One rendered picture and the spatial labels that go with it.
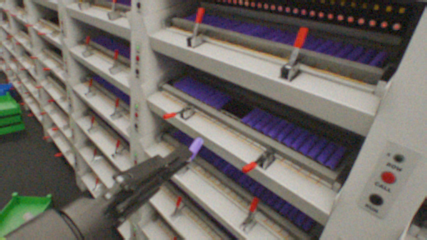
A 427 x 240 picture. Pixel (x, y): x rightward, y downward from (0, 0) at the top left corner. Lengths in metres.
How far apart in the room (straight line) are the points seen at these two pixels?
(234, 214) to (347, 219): 0.30
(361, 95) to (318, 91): 0.07
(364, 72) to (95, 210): 0.46
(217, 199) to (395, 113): 0.49
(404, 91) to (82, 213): 0.46
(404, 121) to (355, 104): 0.07
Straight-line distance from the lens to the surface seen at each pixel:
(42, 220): 0.39
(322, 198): 0.53
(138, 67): 0.84
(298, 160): 0.55
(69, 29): 1.43
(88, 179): 1.74
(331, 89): 0.46
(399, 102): 0.42
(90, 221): 0.39
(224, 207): 0.72
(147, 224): 1.18
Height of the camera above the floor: 1.22
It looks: 24 degrees down
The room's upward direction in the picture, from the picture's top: 9 degrees clockwise
